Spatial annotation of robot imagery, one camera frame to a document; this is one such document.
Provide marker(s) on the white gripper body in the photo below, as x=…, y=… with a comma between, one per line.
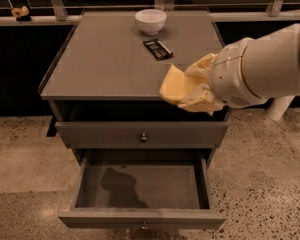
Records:
x=227, y=74

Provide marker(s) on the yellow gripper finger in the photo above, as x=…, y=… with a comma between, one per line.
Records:
x=201, y=68
x=201, y=99

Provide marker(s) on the yellow sponge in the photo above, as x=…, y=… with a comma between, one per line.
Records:
x=176, y=85

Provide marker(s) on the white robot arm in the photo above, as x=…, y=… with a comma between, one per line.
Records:
x=248, y=73

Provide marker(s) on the grey top drawer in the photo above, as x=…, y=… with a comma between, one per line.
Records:
x=125, y=135

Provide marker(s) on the round top drawer knob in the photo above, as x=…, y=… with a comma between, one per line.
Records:
x=143, y=138

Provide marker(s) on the grey drawer cabinet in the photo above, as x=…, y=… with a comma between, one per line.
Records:
x=104, y=73

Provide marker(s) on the grey open middle drawer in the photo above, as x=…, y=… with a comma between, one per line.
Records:
x=166, y=188

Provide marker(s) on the black snack packet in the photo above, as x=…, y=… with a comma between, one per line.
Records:
x=157, y=49

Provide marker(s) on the white ceramic bowl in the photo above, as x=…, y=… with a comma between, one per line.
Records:
x=150, y=21

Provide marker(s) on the small yellow black object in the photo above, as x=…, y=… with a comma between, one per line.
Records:
x=21, y=14

